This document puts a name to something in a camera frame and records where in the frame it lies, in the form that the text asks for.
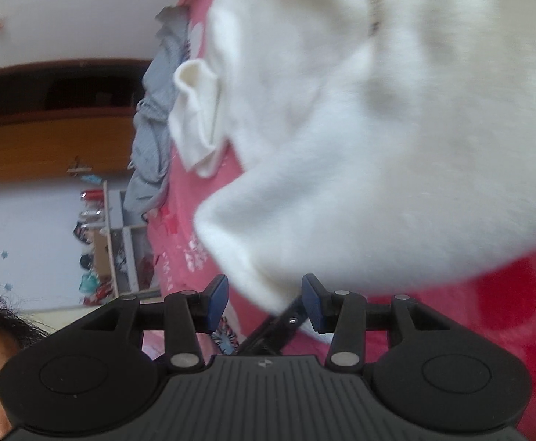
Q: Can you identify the white shelf with clutter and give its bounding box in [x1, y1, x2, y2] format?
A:
[72, 181, 161, 305]

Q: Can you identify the grey hoodie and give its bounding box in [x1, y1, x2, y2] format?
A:
[125, 7, 191, 215]

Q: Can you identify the wooden door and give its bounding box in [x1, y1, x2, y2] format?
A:
[0, 59, 155, 187]

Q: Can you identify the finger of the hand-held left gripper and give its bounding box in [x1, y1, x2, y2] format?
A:
[235, 298, 310, 355]

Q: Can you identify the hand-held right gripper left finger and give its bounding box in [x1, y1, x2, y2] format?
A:
[82, 274, 229, 373]

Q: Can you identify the pink floral blanket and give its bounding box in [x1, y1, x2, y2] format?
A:
[141, 0, 536, 441]

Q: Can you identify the white fluffy sweater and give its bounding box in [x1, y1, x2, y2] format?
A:
[169, 0, 536, 315]

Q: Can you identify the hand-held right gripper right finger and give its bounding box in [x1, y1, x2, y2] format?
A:
[302, 274, 434, 371]

